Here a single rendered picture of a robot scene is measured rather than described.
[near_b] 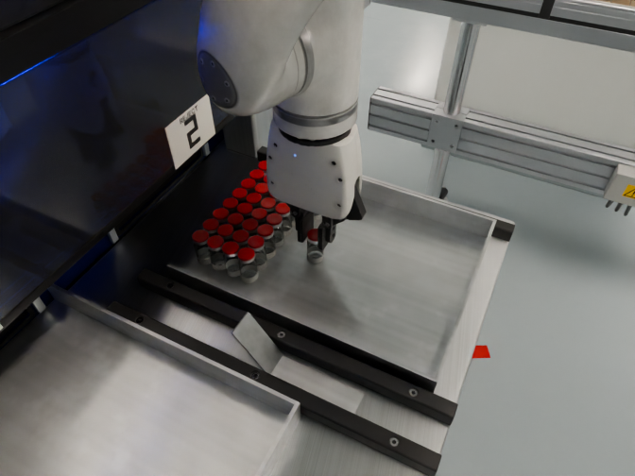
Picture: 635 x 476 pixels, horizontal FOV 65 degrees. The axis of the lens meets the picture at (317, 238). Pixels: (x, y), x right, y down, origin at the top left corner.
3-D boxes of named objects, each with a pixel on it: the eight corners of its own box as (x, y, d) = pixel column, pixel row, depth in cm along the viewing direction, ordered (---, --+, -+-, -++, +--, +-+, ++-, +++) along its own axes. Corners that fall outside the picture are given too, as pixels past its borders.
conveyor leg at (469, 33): (410, 226, 183) (452, 15, 127) (419, 211, 189) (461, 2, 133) (434, 233, 180) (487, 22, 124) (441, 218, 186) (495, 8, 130)
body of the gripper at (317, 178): (251, 118, 49) (261, 202, 57) (345, 146, 46) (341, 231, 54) (288, 83, 54) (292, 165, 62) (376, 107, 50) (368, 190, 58)
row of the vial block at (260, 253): (237, 280, 63) (232, 256, 60) (303, 195, 74) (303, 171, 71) (252, 286, 62) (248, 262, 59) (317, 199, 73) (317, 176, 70)
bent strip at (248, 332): (237, 361, 55) (231, 331, 51) (252, 340, 57) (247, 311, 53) (352, 417, 51) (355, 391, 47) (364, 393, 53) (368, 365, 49)
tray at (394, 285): (173, 283, 63) (166, 265, 60) (276, 167, 79) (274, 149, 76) (431, 398, 53) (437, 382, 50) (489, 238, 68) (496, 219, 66)
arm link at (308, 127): (250, 103, 47) (253, 129, 49) (335, 127, 44) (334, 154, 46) (294, 64, 52) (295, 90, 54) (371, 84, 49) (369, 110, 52)
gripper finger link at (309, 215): (277, 196, 58) (280, 236, 63) (300, 205, 57) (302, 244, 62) (290, 180, 60) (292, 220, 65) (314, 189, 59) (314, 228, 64)
